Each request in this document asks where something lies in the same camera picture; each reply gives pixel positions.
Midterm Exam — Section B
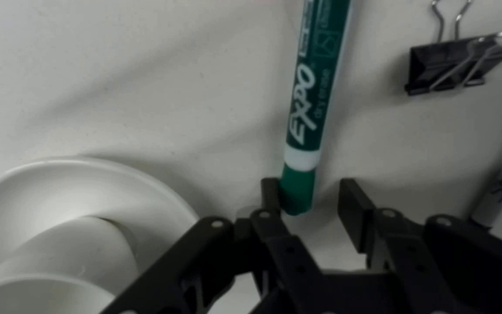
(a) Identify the green dry erase marker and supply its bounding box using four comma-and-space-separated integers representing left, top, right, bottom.
278, 0, 353, 216

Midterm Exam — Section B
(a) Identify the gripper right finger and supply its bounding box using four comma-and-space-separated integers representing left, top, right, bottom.
337, 178, 502, 314

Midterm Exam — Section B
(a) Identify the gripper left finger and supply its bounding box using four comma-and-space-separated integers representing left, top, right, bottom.
101, 177, 326, 314

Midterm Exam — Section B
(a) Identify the white cup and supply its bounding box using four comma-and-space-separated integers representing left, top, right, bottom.
0, 216, 140, 314

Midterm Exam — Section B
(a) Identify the black binder clip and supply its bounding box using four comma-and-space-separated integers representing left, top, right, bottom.
404, 0, 502, 96

